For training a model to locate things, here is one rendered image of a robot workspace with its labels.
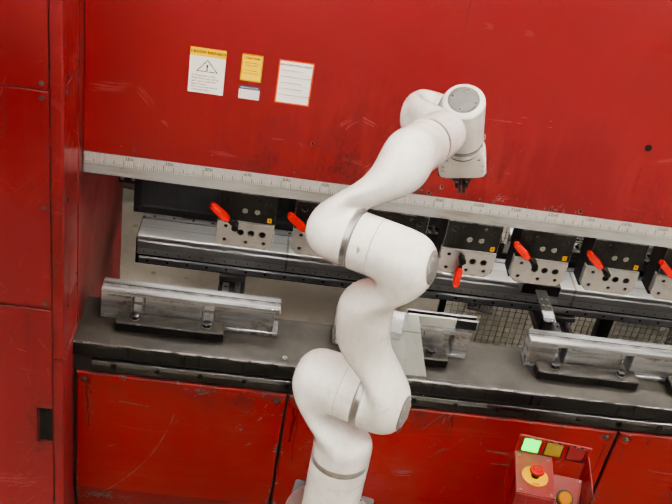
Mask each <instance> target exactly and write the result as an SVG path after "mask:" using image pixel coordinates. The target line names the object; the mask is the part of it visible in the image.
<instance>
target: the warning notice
mask: <svg viewBox="0 0 672 504"><path fill-rule="evenodd" d="M226 55H227V51H222V50H215V49H208V48H201V47H194V46H191V49H190V63H189V77H188V90H187V91H192V92H199V93H206V94H213V95H221V96H223V87H224V76H225V66H226Z"/></svg>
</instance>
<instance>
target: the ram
mask: <svg viewBox="0 0 672 504"><path fill-rule="evenodd" d="M191 46H194V47H201V48H208V49H215V50H222V51H227V55H226V66H225V76H224V87H223V96H221V95H213V94H206V93H199V92H192V91H187V90H188V77H189V63H190V49H191ZM243 53H245V54H252V55H259V56H264V59H263V68H262V76H261V83H259V82H252V81H245V80H240V75H241V65H242V56H243ZM279 59H285V60H292V61H299V62H306V63H314V64H315V68H314V75H313V81H312V88H311V95H310V102H309V107H306V106H298V105H291V104H284V103H277V102H274V99H275V91H276V83H277V75H278V67H279ZM460 84H469V85H473V86H475V87H477V88H478V89H480V90H481V91H482V92H483V94H484V96H485V99H486V110H485V125H484V134H485V135H486V139H485V140H484V143H485V147H486V169H487V175H485V176H483V177H480V178H474V179H472V180H471V181H470V183H469V185H468V188H465V193H462V178H461V193H458V188H455V183H454V181H453V180H451V179H449V178H443V177H441V176H438V175H437V170H438V167H439V166H438V167H437V168H436V169H434V170H433V171H432V172H431V173H430V175H429V177H428V178H427V180H426V181H425V183H424V184H423V185H422V186H421V187H420V188H419V189H417V190H416V191H414V192H413V193H411V194H416V195H424V196H432V197H439V198H447V199H454V200H462V201H470V202H477V203H485V204H492V205H500V206H508V207H515V208H523V209H530V210H538V211H546V212H553V213H561V214H568V215H576V216H584V217H591V218H599V219H606V220H614V221H622V222H629V223H637V224H644V225H652V226H660V227H667V228H672V0H85V30H84V136H83V149H84V150H83V172H89V173H96V174H104V175H112V176H119V177H127V178H135V179H142V180H150V181H158V182H166V183H173V184H181V185H189V186H196V187H204V188H212V189H220V190H227V191H235V192H243V193H250V194H258V195H266V196H274V197H281V198H289V199H297V200H304V201H312V202H320V203H322V202H323V201H325V200H326V199H328V198H329V197H331V196H333V194H325V193H318V192H310V191H302V190H295V189H287V188H280V187H272V186H264V185H257V184H249V183H241V182H234V181H226V180H218V179H211V178H203V177H195V176H188V175H180V174H172V173H165V172H157V171H149V170H142V169H134V168H126V167H119V166H111V165H103V164H96V163H88V162H84V151H90V152H97V153H105V154H112V155H120V156H128V157H135V158H143V159H150V160H158V161H166V162H173V163H181V164H188V165H196V166H204V167H211V168H219V169H226V170H234V171H242V172H249V173H257V174H264V175H272V176H280V177H287V178H295V179H302V180H310V181H318V182H325V183H333V184H340V185H348V186H351V185H353V184H354V183H356V182H357V181H359V180H360V179H361V178H362V177H363V176H364V175H366V173H367V172H368V171H369V170H370V169H371V167H372V166H373V164H374V163H375V161H376V159H377V157H378V155H379V153H380V151H381V149H382V147H383V145H384V144H385V142H386V141H387V139H388V138H389V137H390V136H391V135H392V134H393V133H394V132H395V131H397V130H398V129H400V128H401V125H400V113H401V109H402V106H403V103H404V101H405V100H406V98H407V97H408V96H409V95H410V94H411V93H413V92H415V91H417V90H420V89H427V90H431V91H435V92H438V93H441V94H445V93H446V92H447V91H448V90H449V89H450V88H452V87H454V86H456V85H460ZM239 85H244V86H251V87H259V88H260V93H259V101H258V100H251V99H244V98H238V94H239ZM369 209H374V210H381V211H389V212H397V213H405V214H412V215H420V216H428V217H435V218H443V219H451V220H459V221H466V222H474V223H482V224H489V225H497V226H505V227H513V228H520V229H528V230H536V231H543V232H551V233H559V234H566V235H574V236H582V237H590V238H597V239H605V240H613V241H620V242H628V243H636V244H644V245H651V246H659V247H667V248H672V239H670V238H662V237H655V236H647V235H639V234H632V233H624V232H616V231H609V230H601V229H593V228H586V227H578V226H570V225H563V224H555V223H547V222H540V221H532V220H525V219H517V218H509V217H502V216H494V215H486V214H479V213H471V212H463V211H456V210H448V209H440V208H433V207H425V206H417V205H410V204H402V203H394V202H386V203H383V204H380V205H376V206H373V207H371V208H369Z"/></svg>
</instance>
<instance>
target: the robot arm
mask: <svg viewBox="0 0 672 504"><path fill-rule="evenodd" d="M485 110H486V99H485V96H484V94H483V92H482V91H481V90H480V89H478V88H477V87H475V86H473V85H469V84H460V85H456V86H454V87H452V88H450V89H449V90H448V91H447V92H446V93H445V94H441V93H438V92H435V91H431V90H427V89H420V90H417V91H415V92H413V93H411V94H410V95H409V96H408V97H407V98H406V100H405V101H404V103H403V106H402V109H401V113H400V125H401V128H400V129H398V130H397V131H395V132H394V133H393V134H392V135H391V136H390V137H389V138H388V139H387V141H386V142H385V144H384V145H383V147H382V149H381V151H380V153H379V155H378V157H377V159H376V161H375V163H374V164H373V166H372V167H371V169H370V170H369V171H368V172H367V173H366V175H364V176H363V177H362V178H361V179H360V180H359V181H357V182H356V183H354V184H353V185H351V186H349V187H348V188H346V189H344V190H342V191H340V192H339V193H337V194H335V195H333V196H331V197H329V198H328V199H326V200H325V201H323V202H322V203H320V204H319V205H318V206H317V207H316V208H315V209H314V210H313V212H312V213H311V215H310V216H309V218H308V220H307V222H306V223H307V224H306V230H305V234H306V240H307V243H308V245H309V247H310V248H311V250H312V251H313V252H314V253H315V254H317V255H318V256H320V257H321V258H323V259H325V260H327V261H329V262H332V263H334V264H337V265H339V266H342V267H345V268H347V269H350V270H352V271H355V272H358V273H360V274H363V275H365V276H368V278H364V279H361V280H358V281H356V282H354V283H352V284H351V285H349V286H348V287H347V288H346V289H345V290H344V292H343V293H342V295H341V297H340V299H339V302H338V306H337V314H336V338H337V342H338V346H339V348H340V351H341V353H340V352H337V351H334V350H330V349H325V348H317V349H313V350H311V351H309V352H308V353H306V354H305V355H304V356H303V357H301V359H300V361H299V362H298V364H297V366H296V367H295V371H294V375H293V378H292V379H293V380H292V389H293V395H294V399H295V402H296V404H297V407H298V409H299V411H300V413H301V415H302V417H303V418H304V420H305V422H306V423H307V425H308V427H309V429H310V430H311V432H312V434H313V436H314V441H313V447H312V453H311V458H310V463H309V468H308V473H307V478H306V483H305V485H304V486H302V487H300V488H298V489H297V490H295V491H294V492H293V493H292V494H291V495H290V496H289V498H288V499H287V501H286V503H285V504H366V503H365V502H364V501H363V499H362V498H361V496H362V492H363V488H364V483H365V479H366V475H367V471H368V467H369V462H370V458H371V454H372V439H371V436H370V434H369V433H368V432H370V433H374V434H379V435H386V434H391V433H393V432H395V431H397V430H398V429H399V428H401V427H402V426H403V424H404V422H405V421H406V420H407V418H408V415H409V411H410V408H411V391H410V386H409V383H408V380H407V378H406V376H405V373H404V371H403V369H402V367H401V365H400V363H399V361H398V359H397V357H396V355H395V353H394V351H393V349H392V346H391V340H390V332H391V325H392V318H393V313H394V309H395V308H397V307H400V306H402V305H405V304H407V303H409V302H411V301H413V300H415V299H416V298H418V297H419V296H420V295H421V294H423V293H424V292H425V291H426V290H427V289H428V287H429V286H430V285H431V283H432V282H433V280H434V279H435V277H436V273H437V270H438V267H439V258H438V252H437V249H436V247H435V245H434V244H433V242H432V241H431V240H430V239H429V238H428V237H427V236H425V235H424V234H422V233H420V232H418V231H416V230H414V229H411V228H409V227H406V226H404V225H401V224H398V223H396V222H393V221H390V220H388V219H385V218H382V217H379V216H377V215H374V214H371V213H368V212H367V210H368V209H369V208H371V207H373V206H376V205H380V204H383V203H386V202H390V201H393V200H396V199H399V198H402V197H404V196H407V195H409V194H411V193H413V192H414V191H416V190H417V189H419V188H420V187H421V186H422V185H423V184H424V183H425V181H426V180H427V178H428V177H429V175H430V173H431V172H432V171H433V170H434V169H436V168H437V167H438V166H439V167H438V170H437V175H438V176H441V177H443V178H449V179H451V180H453V181H454V183H455V188H458V193H461V178H462V193H465V188H468V185H469V183H470V181H471V180H472V179H474V178H480V177H483V176H485V175H487V169H486V147H485V143H484V140H485V139H486V135H485V134H484V125H485Z"/></svg>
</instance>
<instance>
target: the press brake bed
mask: <svg viewBox="0 0 672 504"><path fill-rule="evenodd" d="M74 369H75V387H74V487H75V497H76V504H285V503H286V501H287V499H288V498H289V496H290V495H291V493H292V490H293V487H294V484H295V481H296V480H297V479H299V480H303V481H306V478H307V473H308V468H309V463H310V458H311V453H312V447H313V441H314V436H313V434H312V432H311V430H310V429H309V427H308V425H307V423H306V422H305V420H304V418H303V417H302V415H301V413H300V411H299V409H298V407H297V404H296V402H295V399H294V395H293V389H292V380H293V379H292V378H285V377H276V376H267V375H258V374H250V373H241V372H232V371H223V370H214V369H205V368H197V367H188V366H179V365H170V364H161V363H153V362H144V361H135V360H126V359H117V358H108V357H100V356H91V355H82V354H74ZM368 433H369V434H370V436H371V439H372V454H371V458H370V462H369V467H368V471H367V475H366V479H365V483H364V488H363V492H362V496H365V497H369V498H372V499H374V503H373V504H505V486H504V479H505V476H506V473H507V470H508V467H509V465H510V462H511V459H512V456H513V453H514V451H515V448H516V446H517V443H518V440H519V436H520V434H525V435H529V436H534V437H539V438H544V439H549V440H554V441H559V442H564V443H569V444H574V445H579V446H583V447H588V448H592V452H591V454H590V456H589V459H590V467H591V474H592V482H593V489H594V497H595V500H594V501H593V503H592V504H672V497H671V495H670V492H669V491H670V489H671V487H672V421H664V420H655V419H647V418H638V417H629V416H620V415H611V414H602V413H594V412H585V411H576V410H567V409H558V408H550V407H541V406H532V405H523V404H514V403H505V402H497V401H488V400H479V399H470V398H461V397H452V396H444V395H435V394H426V393H417V392H411V408H410V411H409V415H408V418H407V420H406V421H405V422H404V424H403V426H402V427H401V428H399V429H398V430H397V431H395V432H393V433H391V434H386V435H379V434H374V433H370V432H368Z"/></svg>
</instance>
